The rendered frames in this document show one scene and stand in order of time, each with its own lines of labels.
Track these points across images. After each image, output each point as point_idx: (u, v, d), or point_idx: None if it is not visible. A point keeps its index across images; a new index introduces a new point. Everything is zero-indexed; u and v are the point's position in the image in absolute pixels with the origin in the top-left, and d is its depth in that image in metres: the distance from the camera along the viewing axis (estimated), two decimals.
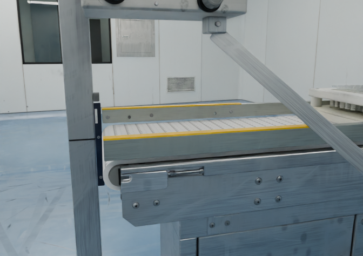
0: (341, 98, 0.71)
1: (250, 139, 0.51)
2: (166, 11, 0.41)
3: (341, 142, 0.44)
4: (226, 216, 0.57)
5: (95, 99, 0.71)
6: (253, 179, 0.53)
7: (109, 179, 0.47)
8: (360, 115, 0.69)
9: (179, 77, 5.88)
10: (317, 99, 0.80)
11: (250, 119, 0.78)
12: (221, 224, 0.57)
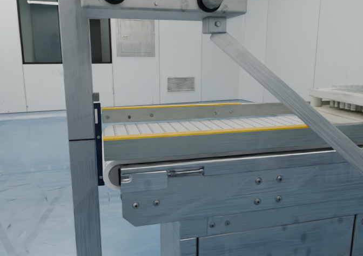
0: (341, 98, 0.71)
1: (250, 139, 0.51)
2: (166, 11, 0.41)
3: (341, 142, 0.44)
4: (226, 216, 0.57)
5: (95, 99, 0.71)
6: (253, 179, 0.53)
7: (109, 179, 0.47)
8: (360, 115, 0.69)
9: (179, 77, 5.88)
10: (317, 99, 0.80)
11: (250, 119, 0.78)
12: (221, 224, 0.57)
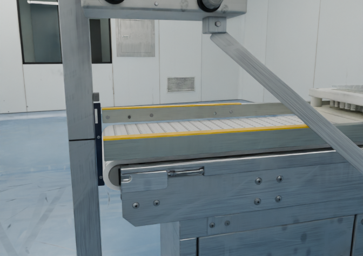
0: (341, 98, 0.71)
1: (250, 139, 0.51)
2: (166, 11, 0.41)
3: (341, 142, 0.44)
4: (226, 216, 0.57)
5: (95, 99, 0.71)
6: (253, 179, 0.53)
7: (109, 179, 0.47)
8: (360, 115, 0.69)
9: (179, 77, 5.88)
10: (317, 99, 0.80)
11: (250, 119, 0.78)
12: (221, 224, 0.57)
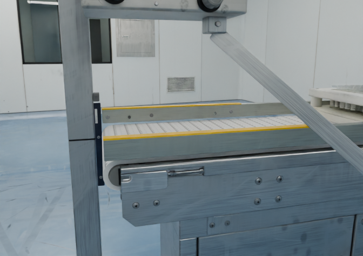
0: (341, 98, 0.71)
1: (250, 139, 0.51)
2: (166, 11, 0.41)
3: (341, 142, 0.44)
4: (226, 216, 0.57)
5: (95, 99, 0.71)
6: (253, 179, 0.53)
7: (109, 179, 0.47)
8: (360, 115, 0.69)
9: (179, 77, 5.88)
10: (317, 99, 0.80)
11: (250, 119, 0.78)
12: (221, 224, 0.57)
